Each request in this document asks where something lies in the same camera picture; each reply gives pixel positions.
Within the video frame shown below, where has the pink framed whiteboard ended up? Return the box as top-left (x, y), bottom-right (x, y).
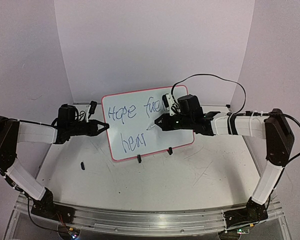
top-left (101, 86), bottom-right (195, 162)

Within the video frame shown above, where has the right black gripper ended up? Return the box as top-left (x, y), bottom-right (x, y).
top-left (154, 112), bottom-right (192, 131)

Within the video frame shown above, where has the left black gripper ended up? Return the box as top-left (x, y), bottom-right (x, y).
top-left (67, 118), bottom-right (110, 136)

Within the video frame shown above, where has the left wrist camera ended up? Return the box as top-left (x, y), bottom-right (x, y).
top-left (85, 100), bottom-right (98, 122)

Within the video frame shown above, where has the right circuit board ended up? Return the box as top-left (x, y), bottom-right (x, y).
top-left (236, 227), bottom-right (250, 235)

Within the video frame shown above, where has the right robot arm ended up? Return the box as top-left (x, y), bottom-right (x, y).
top-left (154, 94), bottom-right (295, 229)

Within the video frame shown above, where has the black right camera cable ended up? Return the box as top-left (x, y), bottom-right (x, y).
top-left (171, 72), bottom-right (300, 163)

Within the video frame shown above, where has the black whiteboard stand clip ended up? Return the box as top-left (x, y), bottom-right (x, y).
top-left (137, 154), bottom-right (142, 164)

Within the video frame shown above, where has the blue marker cap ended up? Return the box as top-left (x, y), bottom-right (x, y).
top-left (80, 162), bottom-right (86, 171)

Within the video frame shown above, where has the circuit board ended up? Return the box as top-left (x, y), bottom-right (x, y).
top-left (236, 227), bottom-right (250, 235)
top-left (57, 225), bottom-right (81, 240)

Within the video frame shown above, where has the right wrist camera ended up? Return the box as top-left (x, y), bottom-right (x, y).
top-left (162, 93), bottom-right (181, 116)

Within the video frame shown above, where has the aluminium front rail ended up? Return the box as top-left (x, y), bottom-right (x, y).
top-left (15, 196), bottom-right (285, 237)

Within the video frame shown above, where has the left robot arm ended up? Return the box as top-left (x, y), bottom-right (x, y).
top-left (0, 101), bottom-right (110, 219)

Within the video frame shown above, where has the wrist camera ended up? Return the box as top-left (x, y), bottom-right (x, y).
top-left (85, 100), bottom-right (98, 122)
top-left (162, 93), bottom-right (181, 116)

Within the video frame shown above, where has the left circuit board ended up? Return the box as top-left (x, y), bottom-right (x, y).
top-left (57, 225), bottom-right (81, 240)

